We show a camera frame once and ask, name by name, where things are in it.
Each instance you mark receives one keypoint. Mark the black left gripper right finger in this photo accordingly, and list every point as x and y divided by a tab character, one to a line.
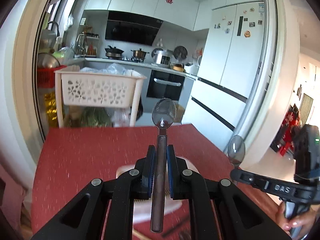
218	209

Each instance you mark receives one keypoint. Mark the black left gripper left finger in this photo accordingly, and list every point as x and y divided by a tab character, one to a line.
103	209

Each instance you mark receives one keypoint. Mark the brown handled metal spoon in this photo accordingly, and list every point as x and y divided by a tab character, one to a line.
163	115

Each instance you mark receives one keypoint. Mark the person's right hand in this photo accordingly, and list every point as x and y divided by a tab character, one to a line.
306	220

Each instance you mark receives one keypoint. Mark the pink utensil holder cup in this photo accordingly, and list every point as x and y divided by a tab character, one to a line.
142	208

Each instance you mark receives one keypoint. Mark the red speckled table mat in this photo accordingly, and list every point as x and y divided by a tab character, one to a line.
72	157

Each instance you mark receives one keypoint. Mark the green vegetables bundle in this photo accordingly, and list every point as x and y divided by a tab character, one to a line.
95	117

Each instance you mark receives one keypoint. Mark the white refrigerator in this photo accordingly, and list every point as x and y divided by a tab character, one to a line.
227	71

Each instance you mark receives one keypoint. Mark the cardboard box on floor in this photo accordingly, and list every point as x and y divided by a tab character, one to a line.
180	110

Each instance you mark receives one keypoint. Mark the beige perforated storage cart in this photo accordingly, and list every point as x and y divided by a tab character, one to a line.
74	87

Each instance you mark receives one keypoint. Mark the red plastic basket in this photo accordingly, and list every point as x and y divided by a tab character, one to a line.
46	76

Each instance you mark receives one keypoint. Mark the black built-in oven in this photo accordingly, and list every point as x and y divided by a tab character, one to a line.
165	85

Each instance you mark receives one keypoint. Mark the black wok on stove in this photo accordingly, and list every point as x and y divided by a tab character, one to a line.
113	52

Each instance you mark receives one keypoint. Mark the steel cooking pot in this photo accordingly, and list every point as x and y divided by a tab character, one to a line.
139	54

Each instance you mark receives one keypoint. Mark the silver rice cooker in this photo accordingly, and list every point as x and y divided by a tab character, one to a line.
161	56

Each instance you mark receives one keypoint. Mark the black range hood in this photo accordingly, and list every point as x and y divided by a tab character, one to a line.
133	28

